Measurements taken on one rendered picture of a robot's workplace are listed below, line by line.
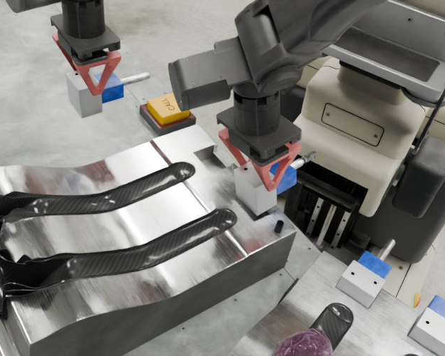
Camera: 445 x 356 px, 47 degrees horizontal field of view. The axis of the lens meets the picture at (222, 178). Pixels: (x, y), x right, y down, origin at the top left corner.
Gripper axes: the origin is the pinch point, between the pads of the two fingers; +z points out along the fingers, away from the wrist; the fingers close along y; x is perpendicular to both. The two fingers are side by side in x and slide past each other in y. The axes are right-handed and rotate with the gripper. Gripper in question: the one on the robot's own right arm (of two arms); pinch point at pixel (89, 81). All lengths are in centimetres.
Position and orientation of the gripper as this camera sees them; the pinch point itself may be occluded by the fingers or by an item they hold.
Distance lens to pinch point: 84.3
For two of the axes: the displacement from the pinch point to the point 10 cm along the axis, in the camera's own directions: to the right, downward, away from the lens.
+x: 8.2, -3.5, 4.6
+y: 5.7, 6.3, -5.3
